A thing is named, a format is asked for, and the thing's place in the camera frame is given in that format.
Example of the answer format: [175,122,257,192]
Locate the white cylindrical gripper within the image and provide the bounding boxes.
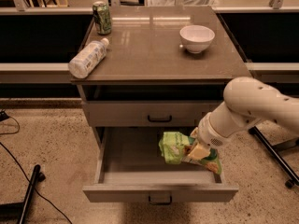
[187,113,231,160]

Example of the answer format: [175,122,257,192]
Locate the green rice chip bag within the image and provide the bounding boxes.
[159,132,222,175]

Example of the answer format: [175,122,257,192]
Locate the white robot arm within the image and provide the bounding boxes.
[187,77,299,161]

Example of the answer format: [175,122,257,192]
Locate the open grey middle drawer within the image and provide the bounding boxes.
[83,127,238,205]

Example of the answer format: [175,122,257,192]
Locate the grey drawer cabinet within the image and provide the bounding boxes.
[72,7,249,141]

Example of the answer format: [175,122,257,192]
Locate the closed grey top drawer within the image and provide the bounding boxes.
[82,101,220,127]

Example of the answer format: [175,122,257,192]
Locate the black stand leg right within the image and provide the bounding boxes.
[249,127,299,189]

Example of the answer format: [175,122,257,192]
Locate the black stand leg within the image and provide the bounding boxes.
[249,127,299,189]
[0,164,45,224]

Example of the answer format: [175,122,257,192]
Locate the white ceramic bowl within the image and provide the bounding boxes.
[179,25,215,54]

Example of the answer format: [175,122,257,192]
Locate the clear plastic water bottle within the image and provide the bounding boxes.
[68,38,109,78]

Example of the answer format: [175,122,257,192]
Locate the green soda can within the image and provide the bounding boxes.
[93,1,112,35]

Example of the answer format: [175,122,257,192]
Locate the black stand leg left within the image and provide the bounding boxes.
[0,164,45,224]

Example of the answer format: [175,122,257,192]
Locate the black floor cable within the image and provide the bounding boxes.
[0,109,73,224]

